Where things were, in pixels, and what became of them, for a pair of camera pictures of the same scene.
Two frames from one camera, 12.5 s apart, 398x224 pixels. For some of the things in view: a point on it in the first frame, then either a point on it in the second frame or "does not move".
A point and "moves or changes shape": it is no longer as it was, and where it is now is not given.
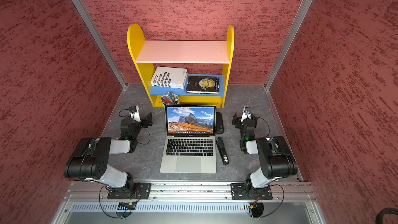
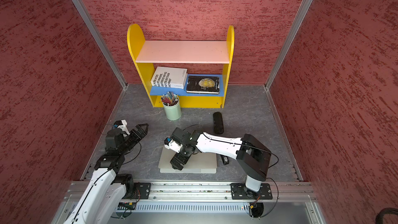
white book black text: (169, 77) does not move
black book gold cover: (204, 84) does not move
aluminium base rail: (85, 191) does not move
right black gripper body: (237, 120) to (184, 152)
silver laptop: (190, 145) moves or changes shape
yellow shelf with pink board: (182, 52) does not move
